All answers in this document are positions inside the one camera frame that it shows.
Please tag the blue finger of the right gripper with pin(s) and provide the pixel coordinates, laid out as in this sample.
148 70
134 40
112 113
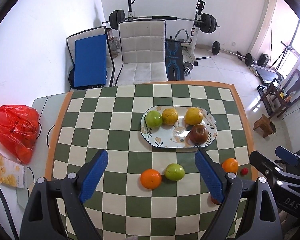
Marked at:
287 156
264 165

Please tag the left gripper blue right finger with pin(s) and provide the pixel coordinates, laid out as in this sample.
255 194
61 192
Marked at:
212 174

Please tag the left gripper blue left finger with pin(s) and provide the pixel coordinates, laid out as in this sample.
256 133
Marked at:
90 174

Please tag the green apple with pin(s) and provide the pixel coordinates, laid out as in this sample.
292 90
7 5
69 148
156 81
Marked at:
153 119
174 172

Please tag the bright orange fruit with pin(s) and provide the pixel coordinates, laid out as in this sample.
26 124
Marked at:
150 179

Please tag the dark red round fruit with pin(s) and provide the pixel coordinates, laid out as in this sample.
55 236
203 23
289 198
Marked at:
214 201

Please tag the small wooden stool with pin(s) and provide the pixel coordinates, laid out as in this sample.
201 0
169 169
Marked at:
266 125

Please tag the dark red apple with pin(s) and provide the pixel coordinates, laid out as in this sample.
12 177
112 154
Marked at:
198 134

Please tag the floral oval ceramic plate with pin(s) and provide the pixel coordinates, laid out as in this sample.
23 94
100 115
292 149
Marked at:
177 134

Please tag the yellow pear-shaped citrus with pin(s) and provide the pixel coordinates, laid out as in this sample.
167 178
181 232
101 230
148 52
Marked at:
193 116

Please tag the large yellow orange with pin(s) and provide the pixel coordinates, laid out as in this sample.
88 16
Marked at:
169 116

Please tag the red plastic bag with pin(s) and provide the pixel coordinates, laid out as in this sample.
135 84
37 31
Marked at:
19 126

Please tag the yellow snack box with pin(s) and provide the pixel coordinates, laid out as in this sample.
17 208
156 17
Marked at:
11 172

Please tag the black speaker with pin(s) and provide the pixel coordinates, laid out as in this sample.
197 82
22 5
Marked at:
263 60

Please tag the black tripod stand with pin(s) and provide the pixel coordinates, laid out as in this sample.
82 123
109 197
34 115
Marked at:
281 59

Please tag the clear water jug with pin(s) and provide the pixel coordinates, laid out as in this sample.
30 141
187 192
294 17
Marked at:
114 43

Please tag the small dumbbell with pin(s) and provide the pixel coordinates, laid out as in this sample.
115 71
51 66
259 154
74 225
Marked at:
188 66

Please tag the black blue exercise mat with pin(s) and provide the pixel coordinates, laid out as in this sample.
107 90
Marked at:
174 60

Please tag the white padded chair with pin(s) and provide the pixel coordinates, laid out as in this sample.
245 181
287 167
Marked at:
143 44

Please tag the floor barbell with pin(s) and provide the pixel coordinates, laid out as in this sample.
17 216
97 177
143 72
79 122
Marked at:
248 59

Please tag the barbell with black plates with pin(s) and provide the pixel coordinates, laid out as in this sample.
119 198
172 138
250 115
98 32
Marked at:
208 24

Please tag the white squat rack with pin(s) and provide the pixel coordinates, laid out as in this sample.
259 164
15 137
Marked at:
190 46

